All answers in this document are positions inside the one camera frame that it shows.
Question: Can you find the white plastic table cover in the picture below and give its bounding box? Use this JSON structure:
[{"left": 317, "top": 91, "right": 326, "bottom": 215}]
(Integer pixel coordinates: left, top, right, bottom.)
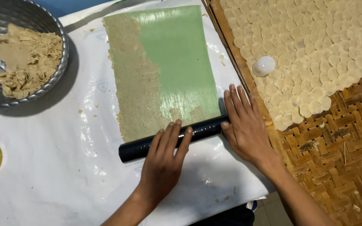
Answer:
[{"left": 0, "top": 0, "right": 276, "bottom": 226}]

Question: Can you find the person's left hand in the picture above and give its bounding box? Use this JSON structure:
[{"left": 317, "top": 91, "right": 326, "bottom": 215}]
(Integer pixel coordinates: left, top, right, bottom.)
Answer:
[{"left": 136, "top": 119, "right": 194, "bottom": 206}]

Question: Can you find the layer of round dough discs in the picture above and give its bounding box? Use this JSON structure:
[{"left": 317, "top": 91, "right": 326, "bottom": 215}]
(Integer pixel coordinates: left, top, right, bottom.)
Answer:
[{"left": 219, "top": 0, "right": 362, "bottom": 132}]

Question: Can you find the black rolling pin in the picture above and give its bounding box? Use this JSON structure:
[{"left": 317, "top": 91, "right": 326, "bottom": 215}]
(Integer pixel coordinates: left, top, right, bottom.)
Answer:
[{"left": 118, "top": 114, "right": 230, "bottom": 163}]

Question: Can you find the white round cutter cup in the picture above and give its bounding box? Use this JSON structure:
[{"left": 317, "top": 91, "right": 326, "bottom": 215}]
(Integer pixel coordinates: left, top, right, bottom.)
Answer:
[{"left": 252, "top": 56, "right": 276, "bottom": 77}]

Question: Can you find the green plastic sheet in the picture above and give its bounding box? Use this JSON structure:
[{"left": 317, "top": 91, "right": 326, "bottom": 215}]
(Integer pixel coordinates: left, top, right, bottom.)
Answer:
[{"left": 103, "top": 5, "right": 222, "bottom": 126}]

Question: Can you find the person's right hand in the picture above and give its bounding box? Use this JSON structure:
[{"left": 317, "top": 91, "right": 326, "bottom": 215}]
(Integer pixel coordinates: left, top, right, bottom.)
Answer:
[{"left": 221, "top": 84, "right": 283, "bottom": 171}]

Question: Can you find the heap of dough scraps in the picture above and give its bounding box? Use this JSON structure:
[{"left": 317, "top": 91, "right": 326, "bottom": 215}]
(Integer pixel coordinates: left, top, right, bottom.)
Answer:
[{"left": 0, "top": 23, "right": 63, "bottom": 100}]

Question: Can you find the woven bamboo tray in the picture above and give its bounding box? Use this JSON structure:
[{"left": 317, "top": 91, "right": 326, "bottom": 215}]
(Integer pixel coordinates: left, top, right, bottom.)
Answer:
[{"left": 201, "top": 0, "right": 362, "bottom": 226}]

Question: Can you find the thin rolled dough sheet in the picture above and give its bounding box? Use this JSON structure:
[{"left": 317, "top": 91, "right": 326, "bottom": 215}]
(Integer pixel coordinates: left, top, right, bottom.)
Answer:
[{"left": 103, "top": 13, "right": 207, "bottom": 143}]

